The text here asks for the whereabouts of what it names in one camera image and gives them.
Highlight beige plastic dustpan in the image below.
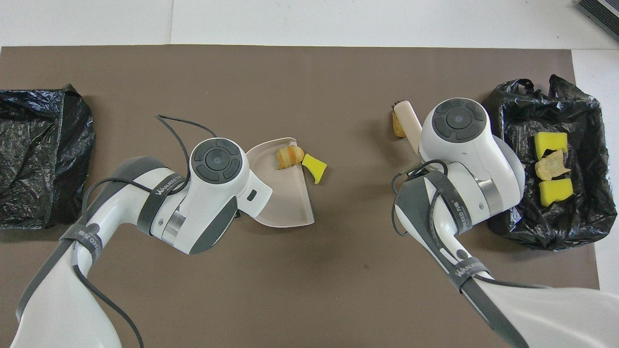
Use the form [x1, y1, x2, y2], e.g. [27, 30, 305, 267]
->
[246, 137, 316, 228]

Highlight dark grey ribbed device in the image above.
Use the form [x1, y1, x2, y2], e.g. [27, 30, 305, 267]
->
[576, 0, 619, 42]

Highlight open bin black bag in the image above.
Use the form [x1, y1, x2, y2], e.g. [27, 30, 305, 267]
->
[481, 74, 618, 251]

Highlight beige food piece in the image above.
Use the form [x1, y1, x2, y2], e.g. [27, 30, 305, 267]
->
[276, 145, 305, 170]

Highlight yellow wedge sponge piece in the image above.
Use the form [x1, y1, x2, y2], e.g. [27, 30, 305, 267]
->
[301, 154, 328, 185]

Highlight bin covered black bag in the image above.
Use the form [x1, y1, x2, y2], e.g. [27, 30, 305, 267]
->
[0, 84, 96, 230]

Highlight yellow blocky sponge piece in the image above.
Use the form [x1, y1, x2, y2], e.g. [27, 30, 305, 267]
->
[539, 178, 575, 207]

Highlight yellow notched sponge piece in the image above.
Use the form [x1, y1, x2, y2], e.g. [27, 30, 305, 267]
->
[534, 131, 569, 160]

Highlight pale translucent piece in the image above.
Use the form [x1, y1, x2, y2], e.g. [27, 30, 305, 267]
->
[534, 149, 572, 181]

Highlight beige brush black bristles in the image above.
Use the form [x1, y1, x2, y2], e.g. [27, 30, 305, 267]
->
[393, 100, 424, 155]

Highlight brown table mat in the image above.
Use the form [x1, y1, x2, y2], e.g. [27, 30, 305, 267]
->
[0, 45, 606, 348]

